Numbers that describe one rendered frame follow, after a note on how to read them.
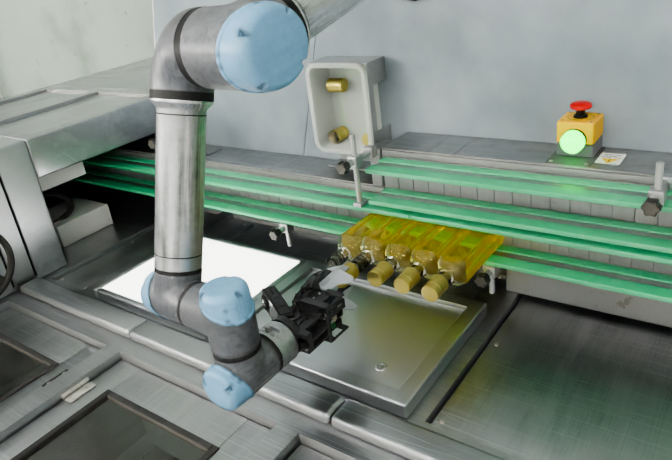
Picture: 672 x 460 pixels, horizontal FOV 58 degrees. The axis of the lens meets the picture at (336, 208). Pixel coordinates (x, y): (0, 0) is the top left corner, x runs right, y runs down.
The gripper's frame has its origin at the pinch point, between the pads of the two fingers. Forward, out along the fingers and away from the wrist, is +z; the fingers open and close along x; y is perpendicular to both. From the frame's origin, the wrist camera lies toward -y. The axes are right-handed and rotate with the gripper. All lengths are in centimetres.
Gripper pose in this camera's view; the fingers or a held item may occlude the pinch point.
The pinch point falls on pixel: (341, 278)
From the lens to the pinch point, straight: 118.3
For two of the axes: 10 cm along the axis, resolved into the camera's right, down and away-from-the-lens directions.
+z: 5.8, -3.9, 7.1
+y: 8.0, 1.4, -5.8
